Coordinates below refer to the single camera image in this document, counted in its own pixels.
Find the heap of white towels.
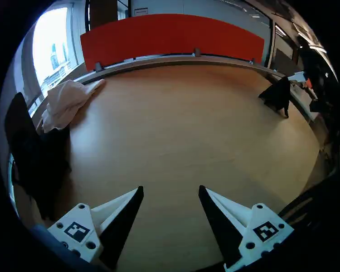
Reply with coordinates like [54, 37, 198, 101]
[41, 79, 106, 134]

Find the black towel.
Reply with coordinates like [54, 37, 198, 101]
[258, 76, 291, 118]

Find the red desk screen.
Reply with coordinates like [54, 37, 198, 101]
[80, 13, 265, 73]

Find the heap of black towels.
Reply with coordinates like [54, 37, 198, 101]
[4, 92, 72, 222]

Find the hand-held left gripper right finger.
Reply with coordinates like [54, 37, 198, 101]
[198, 185, 295, 270]

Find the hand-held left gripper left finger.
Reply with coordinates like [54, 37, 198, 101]
[47, 185, 145, 269]

